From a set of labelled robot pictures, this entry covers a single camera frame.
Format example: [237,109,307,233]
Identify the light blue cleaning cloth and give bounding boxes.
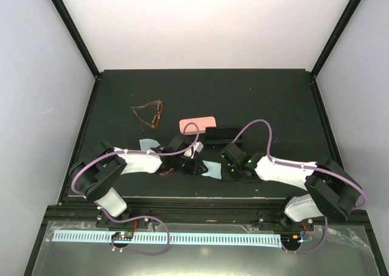
[201,160,222,179]

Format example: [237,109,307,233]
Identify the red frame sunglasses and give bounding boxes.
[160,168,174,176]

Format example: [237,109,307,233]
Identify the black glasses case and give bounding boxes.
[205,126,242,147]

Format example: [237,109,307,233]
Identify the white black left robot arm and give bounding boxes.
[69,134,208,227]

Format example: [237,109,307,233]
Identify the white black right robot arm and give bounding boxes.
[220,143,361,230]

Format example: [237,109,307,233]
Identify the pink glasses case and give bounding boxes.
[179,116,216,136]

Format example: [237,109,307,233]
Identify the right base circuit board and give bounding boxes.
[281,233,312,244]

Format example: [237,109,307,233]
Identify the base circuit board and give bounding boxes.
[111,232,134,242]
[281,233,312,244]

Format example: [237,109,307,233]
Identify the left base circuit board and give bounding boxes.
[111,232,134,242]

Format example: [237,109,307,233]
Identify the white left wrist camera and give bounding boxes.
[184,142,204,159]

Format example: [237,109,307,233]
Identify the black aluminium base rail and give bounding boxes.
[95,207,314,231]

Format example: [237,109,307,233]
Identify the white slotted cable duct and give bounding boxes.
[52,230,282,248]

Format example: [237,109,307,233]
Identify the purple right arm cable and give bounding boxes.
[232,119,368,255]

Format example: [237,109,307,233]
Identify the left black frame post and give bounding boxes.
[51,0,100,78]

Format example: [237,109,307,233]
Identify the black frame post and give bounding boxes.
[51,0,100,78]
[311,0,362,78]

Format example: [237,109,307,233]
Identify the right black frame post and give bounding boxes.
[311,0,362,78]

